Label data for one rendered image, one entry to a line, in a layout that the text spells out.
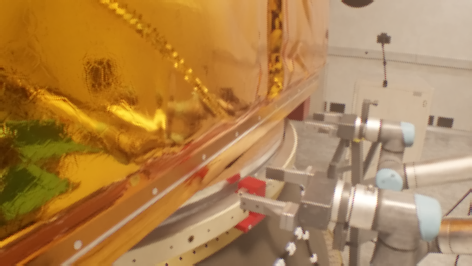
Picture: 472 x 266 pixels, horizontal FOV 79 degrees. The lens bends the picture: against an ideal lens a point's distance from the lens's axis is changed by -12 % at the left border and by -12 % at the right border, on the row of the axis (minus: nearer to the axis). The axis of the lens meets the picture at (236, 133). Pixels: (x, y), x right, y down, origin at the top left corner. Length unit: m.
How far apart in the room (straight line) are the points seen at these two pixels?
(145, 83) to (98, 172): 0.11
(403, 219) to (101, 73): 0.48
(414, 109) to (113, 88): 3.95
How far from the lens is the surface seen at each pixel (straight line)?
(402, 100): 4.12
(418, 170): 0.94
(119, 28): 0.35
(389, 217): 0.57
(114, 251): 0.48
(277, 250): 0.89
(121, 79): 0.34
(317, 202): 0.54
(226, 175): 0.71
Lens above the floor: 2.06
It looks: 18 degrees down
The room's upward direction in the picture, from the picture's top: 1 degrees clockwise
